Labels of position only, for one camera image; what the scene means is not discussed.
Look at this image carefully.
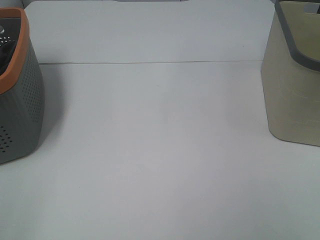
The beige basket with grey rim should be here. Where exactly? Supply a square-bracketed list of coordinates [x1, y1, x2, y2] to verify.
[261, 0, 320, 146]

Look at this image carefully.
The grey basket with orange rim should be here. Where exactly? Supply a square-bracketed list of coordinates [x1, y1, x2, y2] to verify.
[0, 7, 45, 164]

